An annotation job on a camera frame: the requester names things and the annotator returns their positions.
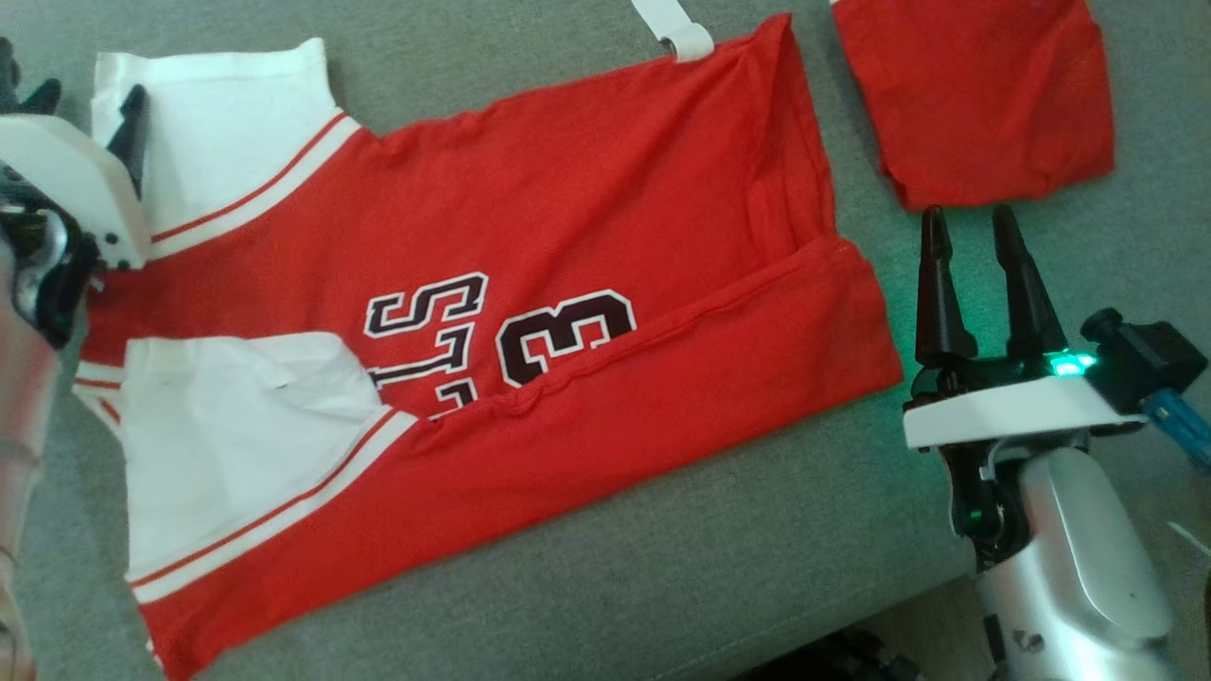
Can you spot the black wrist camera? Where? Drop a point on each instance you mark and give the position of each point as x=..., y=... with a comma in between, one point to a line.
x=8, y=80
x=1145, y=359

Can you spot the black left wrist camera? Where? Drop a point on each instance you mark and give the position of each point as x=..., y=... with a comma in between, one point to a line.
x=8, y=80

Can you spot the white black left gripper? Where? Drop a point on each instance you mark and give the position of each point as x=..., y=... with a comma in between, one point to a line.
x=66, y=161

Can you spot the red basketball shorts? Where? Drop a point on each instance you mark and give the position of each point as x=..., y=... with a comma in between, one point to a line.
x=974, y=95

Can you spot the red white number 23 jersey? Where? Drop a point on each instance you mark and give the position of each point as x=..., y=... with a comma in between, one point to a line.
x=568, y=189

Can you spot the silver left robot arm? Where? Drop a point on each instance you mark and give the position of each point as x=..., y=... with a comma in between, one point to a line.
x=24, y=426

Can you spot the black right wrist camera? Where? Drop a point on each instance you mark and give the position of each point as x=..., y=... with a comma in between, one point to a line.
x=1145, y=359

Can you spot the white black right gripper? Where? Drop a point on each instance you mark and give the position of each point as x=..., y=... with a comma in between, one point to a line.
x=1003, y=411

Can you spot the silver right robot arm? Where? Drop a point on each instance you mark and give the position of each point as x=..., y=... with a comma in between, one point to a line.
x=1079, y=558

